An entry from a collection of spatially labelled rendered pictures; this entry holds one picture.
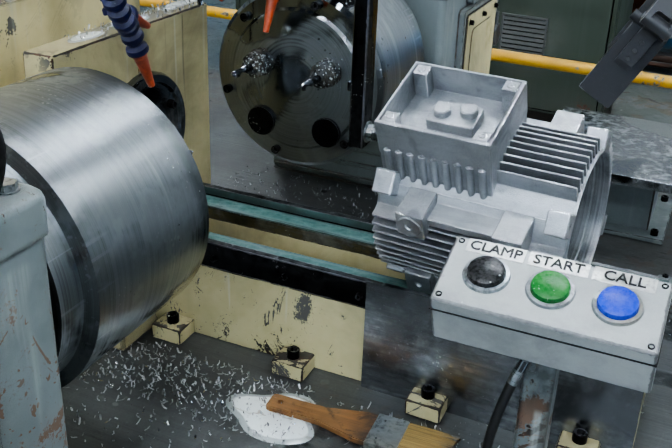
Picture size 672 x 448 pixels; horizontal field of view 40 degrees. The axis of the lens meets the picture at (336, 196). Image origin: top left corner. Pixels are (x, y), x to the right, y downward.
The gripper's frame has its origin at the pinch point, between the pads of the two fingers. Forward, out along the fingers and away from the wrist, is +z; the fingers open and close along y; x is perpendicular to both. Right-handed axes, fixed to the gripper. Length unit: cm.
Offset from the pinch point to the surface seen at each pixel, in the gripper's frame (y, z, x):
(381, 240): 0.5, 29.1, -6.6
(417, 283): -0.6, 31.1, -0.9
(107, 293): 30.8, 29.4, -19.5
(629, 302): 18.5, 7.7, 11.2
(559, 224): 2.8, 13.9, 5.4
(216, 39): -375, 240, -173
